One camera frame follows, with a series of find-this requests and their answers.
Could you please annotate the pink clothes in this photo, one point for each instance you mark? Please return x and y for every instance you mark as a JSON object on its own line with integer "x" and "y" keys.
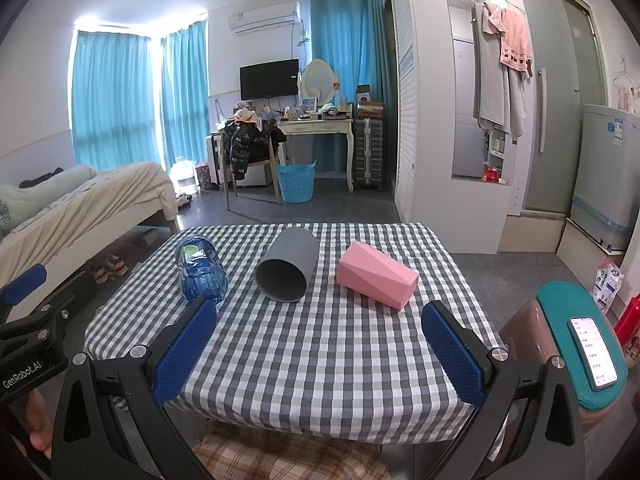
{"x": 246, "y": 116}

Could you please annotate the hanger with pink cloth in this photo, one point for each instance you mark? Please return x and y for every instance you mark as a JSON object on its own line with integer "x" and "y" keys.
{"x": 627, "y": 92}

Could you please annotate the white washing machine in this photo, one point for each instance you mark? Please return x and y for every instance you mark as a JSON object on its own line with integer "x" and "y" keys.
{"x": 607, "y": 175}

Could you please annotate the beige board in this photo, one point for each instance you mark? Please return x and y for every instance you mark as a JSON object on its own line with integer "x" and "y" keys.
{"x": 580, "y": 250}

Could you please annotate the red container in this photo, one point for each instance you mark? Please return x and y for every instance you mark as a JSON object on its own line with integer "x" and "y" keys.
{"x": 629, "y": 320}

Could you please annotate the white suitcase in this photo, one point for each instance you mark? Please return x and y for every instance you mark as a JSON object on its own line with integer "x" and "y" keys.
{"x": 213, "y": 160}

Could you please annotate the white printed packet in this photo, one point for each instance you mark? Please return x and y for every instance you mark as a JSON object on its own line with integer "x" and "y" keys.
{"x": 607, "y": 285}

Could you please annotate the dark suitcase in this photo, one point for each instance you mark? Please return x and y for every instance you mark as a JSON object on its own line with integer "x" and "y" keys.
{"x": 369, "y": 155}

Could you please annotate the white dressing table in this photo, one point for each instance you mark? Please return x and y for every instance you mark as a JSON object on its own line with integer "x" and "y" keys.
{"x": 315, "y": 127}

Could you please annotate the blue glass cup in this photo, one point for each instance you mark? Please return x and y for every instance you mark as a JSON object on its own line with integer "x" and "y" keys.
{"x": 201, "y": 272}

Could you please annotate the oval white mirror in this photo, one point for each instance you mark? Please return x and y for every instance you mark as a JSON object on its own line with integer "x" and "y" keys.
{"x": 317, "y": 77}

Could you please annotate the cardboard box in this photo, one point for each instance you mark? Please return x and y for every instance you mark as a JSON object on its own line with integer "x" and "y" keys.
{"x": 371, "y": 110}

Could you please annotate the grey cup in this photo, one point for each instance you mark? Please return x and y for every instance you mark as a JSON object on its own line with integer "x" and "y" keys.
{"x": 292, "y": 260}

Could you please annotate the wide teal curtain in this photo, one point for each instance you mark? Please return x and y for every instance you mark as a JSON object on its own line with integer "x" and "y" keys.
{"x": 115, "y": 100}

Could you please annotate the smartphone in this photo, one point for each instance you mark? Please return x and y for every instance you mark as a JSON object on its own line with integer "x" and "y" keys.
{"x": 592, "y": 352}

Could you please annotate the black television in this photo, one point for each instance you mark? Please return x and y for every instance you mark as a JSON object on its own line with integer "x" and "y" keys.
{"x": 269, "y": 79}

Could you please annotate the grey towel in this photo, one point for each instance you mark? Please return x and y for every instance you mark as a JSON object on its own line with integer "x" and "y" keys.
{"x": 495, "y": 95}

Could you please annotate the tall teal curtain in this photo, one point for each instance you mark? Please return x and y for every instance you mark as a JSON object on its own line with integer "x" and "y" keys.
{"x": 345, "y": 35}

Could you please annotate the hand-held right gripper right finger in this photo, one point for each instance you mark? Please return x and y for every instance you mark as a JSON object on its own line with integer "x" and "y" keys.
{"x": 452, "y": 355}

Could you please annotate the pale green pillow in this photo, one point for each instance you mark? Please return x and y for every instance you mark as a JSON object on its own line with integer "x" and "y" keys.
{"x": 45, "y": 192}

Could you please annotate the narrow teal curtain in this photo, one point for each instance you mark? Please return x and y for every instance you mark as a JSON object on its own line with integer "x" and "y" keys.
{"x": 185, "y": 90}

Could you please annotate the white wardrobe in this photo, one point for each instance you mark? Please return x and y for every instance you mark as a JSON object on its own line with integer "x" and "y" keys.
{"x": 425, "y": 135}

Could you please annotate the clear water jug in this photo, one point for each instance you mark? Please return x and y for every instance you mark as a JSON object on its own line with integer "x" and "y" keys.
{"x": 183, "y": 175}

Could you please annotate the pink gift bag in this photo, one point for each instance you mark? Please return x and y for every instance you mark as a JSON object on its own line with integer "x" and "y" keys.
{"x": 203, "y": 176}

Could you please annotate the blue laundry basket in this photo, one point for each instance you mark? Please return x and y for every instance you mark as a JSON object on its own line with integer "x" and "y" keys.
{"x": 296, "y": 182}

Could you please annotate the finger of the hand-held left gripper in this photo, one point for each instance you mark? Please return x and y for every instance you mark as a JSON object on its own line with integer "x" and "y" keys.
{"x": 75, "y": 292}
{"x": 22, "y": 285}

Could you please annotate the small red object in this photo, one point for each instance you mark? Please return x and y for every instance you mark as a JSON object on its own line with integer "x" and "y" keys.
{"x": 490, "y": 175}

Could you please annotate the pink faceted cup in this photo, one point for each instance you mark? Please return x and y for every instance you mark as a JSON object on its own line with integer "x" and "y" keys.
{"x": 377, "y": 272}

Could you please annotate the white air conditioner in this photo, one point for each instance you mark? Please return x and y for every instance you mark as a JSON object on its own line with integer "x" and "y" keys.
{"x": 264, "y": 16}

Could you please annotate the grey checkered tablecloth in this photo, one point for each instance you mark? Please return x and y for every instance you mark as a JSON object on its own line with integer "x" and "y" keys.
{"x": 320, "y": 355}

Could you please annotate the dark jacket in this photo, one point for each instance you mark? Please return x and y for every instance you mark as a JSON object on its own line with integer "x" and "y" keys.
{"x": 242, "y": 145}

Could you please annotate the frosted glass sliding door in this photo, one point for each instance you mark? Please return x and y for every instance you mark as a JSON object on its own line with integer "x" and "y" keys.
{"x": 560, "y": 110}

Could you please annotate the wooden chair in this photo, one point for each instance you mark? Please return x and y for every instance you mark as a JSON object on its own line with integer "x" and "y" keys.
{"x": 265, "y": 162}

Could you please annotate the dark cloth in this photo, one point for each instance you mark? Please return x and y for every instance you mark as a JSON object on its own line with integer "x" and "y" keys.
{"x": 42, "y": 179}

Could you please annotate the dark slipper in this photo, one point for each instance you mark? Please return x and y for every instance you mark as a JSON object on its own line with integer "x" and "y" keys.
{"x": 150, "y": 238}

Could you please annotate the pink towel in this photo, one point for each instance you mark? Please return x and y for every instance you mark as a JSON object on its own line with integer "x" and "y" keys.
{"x": 515, "y": 40}

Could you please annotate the person's left hand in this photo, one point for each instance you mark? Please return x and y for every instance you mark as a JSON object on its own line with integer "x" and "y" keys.
{"x": 38, "y": 422}

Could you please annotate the pair of sneakers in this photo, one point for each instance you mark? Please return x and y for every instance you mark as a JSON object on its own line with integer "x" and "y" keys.
{"x": 110, "y": 269}

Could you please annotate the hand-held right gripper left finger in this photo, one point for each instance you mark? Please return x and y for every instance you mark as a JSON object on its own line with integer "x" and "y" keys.
{"x": 184, "y": 351}

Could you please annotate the bed with beige blanket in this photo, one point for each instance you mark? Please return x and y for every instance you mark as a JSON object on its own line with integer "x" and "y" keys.
{"x": 90, "y": 210}

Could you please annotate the photo frame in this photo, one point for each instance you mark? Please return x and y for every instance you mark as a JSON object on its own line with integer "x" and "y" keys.
{"x": 310, "y": 104}

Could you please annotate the pink stool with teal seat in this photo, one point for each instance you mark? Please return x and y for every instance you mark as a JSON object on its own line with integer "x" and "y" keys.
{"x": 555, "y": 320}

